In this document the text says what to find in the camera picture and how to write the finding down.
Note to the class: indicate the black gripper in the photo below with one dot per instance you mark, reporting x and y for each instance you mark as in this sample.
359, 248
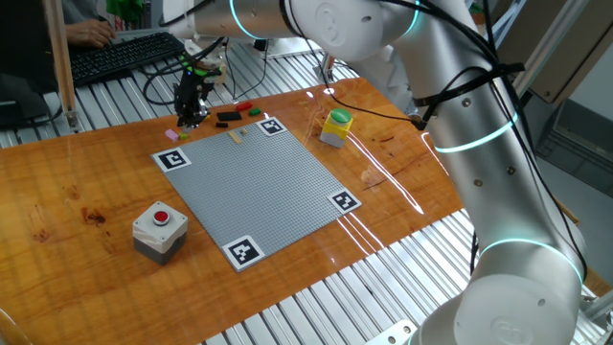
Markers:
191, 93

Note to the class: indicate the small lime Lego brick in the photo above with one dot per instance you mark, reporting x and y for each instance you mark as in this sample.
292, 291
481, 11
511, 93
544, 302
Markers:
183, 136

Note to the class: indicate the pink Lego brick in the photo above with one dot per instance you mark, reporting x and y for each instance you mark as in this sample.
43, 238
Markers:
171, 134

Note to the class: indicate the tan Lego plate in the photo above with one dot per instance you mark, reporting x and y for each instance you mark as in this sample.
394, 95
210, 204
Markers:
234, 137

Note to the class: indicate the green Lego brick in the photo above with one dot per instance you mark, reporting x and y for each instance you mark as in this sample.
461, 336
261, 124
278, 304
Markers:
255, 111

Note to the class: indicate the person's bare forearm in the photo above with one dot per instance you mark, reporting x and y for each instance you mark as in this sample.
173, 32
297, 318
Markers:
70, 33

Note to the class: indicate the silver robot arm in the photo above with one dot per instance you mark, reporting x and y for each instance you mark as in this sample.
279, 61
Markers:
479, 144

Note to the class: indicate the black Lego plate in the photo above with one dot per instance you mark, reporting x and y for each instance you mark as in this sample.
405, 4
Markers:
229, 116

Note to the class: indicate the red Lego brick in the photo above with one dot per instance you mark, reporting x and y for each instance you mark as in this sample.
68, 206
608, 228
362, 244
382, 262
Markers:
243, 106

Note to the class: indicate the grey Lego baseplate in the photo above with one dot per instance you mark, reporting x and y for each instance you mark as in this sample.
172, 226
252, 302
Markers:
254, 191

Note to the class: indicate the person's bare hand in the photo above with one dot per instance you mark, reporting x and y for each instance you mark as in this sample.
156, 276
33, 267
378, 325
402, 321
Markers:
95, 33

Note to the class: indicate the fiducial marker with C pattern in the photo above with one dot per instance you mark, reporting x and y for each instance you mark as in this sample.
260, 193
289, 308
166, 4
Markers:
171, 159

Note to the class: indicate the black white fiducial marker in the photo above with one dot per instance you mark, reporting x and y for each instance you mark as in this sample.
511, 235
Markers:
271, 126
243, 251
345, 200

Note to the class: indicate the black computer keyboard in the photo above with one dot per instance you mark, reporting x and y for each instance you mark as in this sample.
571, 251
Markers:
124, 55

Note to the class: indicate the grey box with red button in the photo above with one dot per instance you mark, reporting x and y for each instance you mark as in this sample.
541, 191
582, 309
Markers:
160, 235

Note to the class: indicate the white flat board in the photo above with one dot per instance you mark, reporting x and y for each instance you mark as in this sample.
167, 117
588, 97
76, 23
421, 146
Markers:
292, 47

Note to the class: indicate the green cloth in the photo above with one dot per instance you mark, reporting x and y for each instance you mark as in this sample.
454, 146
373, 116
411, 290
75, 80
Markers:
124, 9

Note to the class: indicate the yellow and grey button box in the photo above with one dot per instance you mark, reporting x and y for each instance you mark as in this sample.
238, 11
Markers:
336, 128

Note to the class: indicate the person in grey shirt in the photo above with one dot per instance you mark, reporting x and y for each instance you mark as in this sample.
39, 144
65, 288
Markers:
81, 9

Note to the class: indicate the black computer monitor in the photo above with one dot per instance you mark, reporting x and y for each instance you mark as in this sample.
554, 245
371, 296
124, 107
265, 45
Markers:
24, 48

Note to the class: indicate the wood grain mat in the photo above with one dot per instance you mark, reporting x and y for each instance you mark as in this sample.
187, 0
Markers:
96, 287

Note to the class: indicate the brown cardboard panel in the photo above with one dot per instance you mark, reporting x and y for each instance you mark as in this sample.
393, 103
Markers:
570, 57

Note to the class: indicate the dark grey cabinet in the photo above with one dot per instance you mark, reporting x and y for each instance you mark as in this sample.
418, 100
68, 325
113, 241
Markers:
574, 144

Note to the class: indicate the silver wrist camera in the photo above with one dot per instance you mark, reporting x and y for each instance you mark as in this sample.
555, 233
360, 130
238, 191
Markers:
204, 108

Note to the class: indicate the wooden frame post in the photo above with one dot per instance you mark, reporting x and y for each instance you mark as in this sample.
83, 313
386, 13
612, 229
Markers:
60, 57

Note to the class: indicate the aluminium frame post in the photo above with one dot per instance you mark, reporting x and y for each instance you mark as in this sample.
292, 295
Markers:
326, 72

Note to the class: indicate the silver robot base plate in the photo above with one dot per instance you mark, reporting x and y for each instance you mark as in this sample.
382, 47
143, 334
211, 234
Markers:
392, 334

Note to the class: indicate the aluminium frame bar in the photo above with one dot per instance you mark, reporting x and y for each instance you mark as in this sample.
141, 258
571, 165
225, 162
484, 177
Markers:
560, 52

